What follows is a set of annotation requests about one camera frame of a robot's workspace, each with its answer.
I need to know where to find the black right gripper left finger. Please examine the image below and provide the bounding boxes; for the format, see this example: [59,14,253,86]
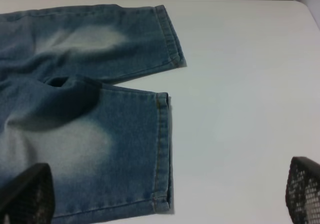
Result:
[0,163,54,224]

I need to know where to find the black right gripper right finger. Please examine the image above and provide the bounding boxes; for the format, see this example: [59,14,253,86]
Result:
[285,157,320,224]

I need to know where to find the blue children's denim shorts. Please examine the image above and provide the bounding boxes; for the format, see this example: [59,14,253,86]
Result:
[0,4,185,224]

